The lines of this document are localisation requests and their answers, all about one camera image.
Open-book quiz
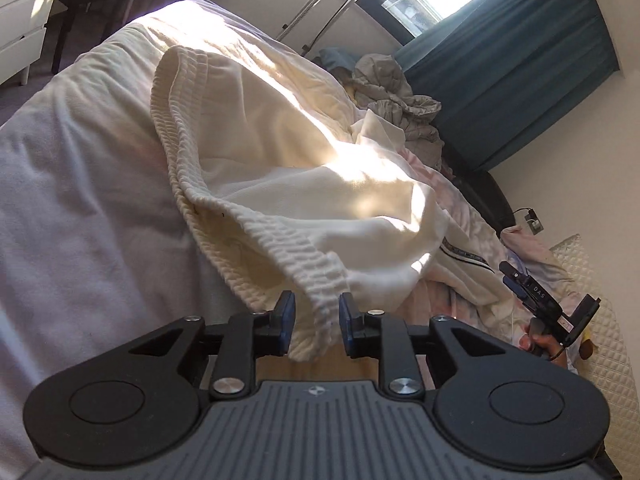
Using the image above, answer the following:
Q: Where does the wall power outlet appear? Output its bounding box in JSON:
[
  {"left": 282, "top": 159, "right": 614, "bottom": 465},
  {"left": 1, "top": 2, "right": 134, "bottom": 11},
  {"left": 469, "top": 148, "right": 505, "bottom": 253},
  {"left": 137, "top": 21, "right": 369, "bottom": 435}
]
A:
[{"left": 513, "top": 207, "right": 544, "bottom": 235}]

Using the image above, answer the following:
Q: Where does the white dresser with drawers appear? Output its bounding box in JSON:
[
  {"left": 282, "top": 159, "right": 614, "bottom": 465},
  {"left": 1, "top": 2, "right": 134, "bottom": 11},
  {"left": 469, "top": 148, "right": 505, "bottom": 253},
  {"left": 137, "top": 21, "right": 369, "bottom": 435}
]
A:
[{"left": 0, "top": 0, "right": 53, "bottom": 84}]

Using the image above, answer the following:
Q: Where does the pale pink bed sheet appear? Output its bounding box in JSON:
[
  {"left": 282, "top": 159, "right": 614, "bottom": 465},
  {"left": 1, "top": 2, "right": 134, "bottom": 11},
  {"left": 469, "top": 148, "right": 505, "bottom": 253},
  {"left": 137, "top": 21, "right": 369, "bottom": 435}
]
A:
[{"left": 0, "top": 0, "right": 572, "bottom": 480}]

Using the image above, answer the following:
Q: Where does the cream white zip jacket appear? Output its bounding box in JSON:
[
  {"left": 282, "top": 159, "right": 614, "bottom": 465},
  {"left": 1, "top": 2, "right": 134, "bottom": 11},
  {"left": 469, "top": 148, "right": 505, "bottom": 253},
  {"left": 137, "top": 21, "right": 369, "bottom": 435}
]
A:
[{"left": 151, "top": 46, "right": 515, "bottom": 361}]

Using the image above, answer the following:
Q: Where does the person's right hand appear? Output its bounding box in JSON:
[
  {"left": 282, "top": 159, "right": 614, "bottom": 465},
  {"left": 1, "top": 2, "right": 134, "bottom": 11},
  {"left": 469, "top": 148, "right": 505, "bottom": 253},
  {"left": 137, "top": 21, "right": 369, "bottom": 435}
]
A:
[{"left": 518, "top": 325, "right": 578, "bottom": 375}]

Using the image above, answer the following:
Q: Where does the crumpled grey quilted jacket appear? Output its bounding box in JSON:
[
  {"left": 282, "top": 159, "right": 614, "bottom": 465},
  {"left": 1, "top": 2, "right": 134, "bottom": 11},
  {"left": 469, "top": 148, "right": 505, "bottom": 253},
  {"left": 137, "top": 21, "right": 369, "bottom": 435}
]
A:
[{"left": 349, "top": 54, "right": 444, "bottom": 170}]

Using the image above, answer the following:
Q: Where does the teal cloth on sofa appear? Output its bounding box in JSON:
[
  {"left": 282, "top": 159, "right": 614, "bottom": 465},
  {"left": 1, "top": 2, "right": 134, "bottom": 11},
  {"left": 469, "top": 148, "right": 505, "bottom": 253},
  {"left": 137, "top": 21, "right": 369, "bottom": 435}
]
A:
[{"left": 317, "top": 47, "right": 361, "bottom": 78}]

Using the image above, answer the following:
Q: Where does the dark sofa headboard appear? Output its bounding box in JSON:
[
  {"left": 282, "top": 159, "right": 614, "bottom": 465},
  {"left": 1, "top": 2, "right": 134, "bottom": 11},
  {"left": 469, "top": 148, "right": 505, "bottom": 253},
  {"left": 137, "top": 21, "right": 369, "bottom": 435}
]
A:
[{"left": 437, "top": 126, "right": 516, "bottom": 235}]

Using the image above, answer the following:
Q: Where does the right teal curtain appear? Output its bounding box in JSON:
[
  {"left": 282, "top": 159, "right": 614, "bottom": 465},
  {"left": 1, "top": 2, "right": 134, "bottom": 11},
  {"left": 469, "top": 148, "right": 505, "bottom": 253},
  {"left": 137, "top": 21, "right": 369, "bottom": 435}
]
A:
[{"left": 395, "top": 0, "right": 620, "bottom": 170}]

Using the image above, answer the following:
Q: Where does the white quilted pillow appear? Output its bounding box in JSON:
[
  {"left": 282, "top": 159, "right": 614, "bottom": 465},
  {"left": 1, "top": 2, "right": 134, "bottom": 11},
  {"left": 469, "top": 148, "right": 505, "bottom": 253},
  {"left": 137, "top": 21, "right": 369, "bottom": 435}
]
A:
[{"left": 551, "top": 234, "right": 640, "bottom": 479}]

